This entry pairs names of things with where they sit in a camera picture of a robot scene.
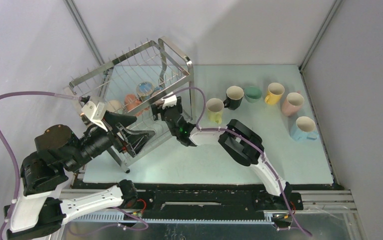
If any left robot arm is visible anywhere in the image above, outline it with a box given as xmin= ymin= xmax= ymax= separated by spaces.
xmin=5 ymin=112 xmax=155 ymax=240

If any cream decorated mug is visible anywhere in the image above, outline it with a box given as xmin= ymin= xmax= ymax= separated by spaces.
xmin=106 ymin=99 xmax=124 ymax=114

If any orange-red cup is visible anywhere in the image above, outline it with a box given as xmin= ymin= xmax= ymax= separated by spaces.
xmin=124 ymin=94 xmax=142 ymax=113

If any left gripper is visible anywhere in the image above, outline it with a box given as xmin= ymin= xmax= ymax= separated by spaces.
xmin=67 ymin=109 xmax=157 ymax=171

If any black mug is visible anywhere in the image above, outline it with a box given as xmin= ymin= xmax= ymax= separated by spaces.
xmin=223 ymin=85 xmax=245 ymax=110

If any steel two-tier dish rack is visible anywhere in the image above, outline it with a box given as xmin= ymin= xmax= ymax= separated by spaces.
xmin=63 ymin=36 xmax=196 ymax=173

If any yellow-green mug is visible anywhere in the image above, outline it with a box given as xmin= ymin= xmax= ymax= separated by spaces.
xmin=205 ymin=98 xmax=225 ymax=125

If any large pink mug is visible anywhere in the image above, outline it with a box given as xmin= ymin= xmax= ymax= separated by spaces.
xmin=151 ymin=98 xmax=165 ymax=110

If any yellow mug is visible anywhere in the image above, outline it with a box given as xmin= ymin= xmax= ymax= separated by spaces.
xmin=264 ymin=82 xmax=285 ymax=105

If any mint green mug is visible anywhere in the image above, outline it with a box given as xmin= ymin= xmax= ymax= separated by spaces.
xmin=244 ymin=86 xmax=262 ymax=104

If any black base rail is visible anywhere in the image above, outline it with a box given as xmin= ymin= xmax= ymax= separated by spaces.
xmin=106 ymin=179 xmax=303 ymax=223

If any blue-rimmed cup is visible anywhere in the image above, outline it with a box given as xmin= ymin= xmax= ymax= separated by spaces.
xmin=136 ymin=81 xmax=163 ymax=102

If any light blue mug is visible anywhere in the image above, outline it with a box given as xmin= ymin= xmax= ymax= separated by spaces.
xmin=290 ymin=116 xmax=319 ymax=141

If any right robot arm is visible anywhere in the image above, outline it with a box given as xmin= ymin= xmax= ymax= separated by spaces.
xmin=151 ymin=94 xmax=292 ymax=209

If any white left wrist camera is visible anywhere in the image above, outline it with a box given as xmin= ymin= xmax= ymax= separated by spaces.
xmin=81 ymin=98 xmax=108 ymax=132

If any pink faceted mug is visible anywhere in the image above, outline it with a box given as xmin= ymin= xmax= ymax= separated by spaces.
xmin=281 ymin=92 xmax=305 ymax=117

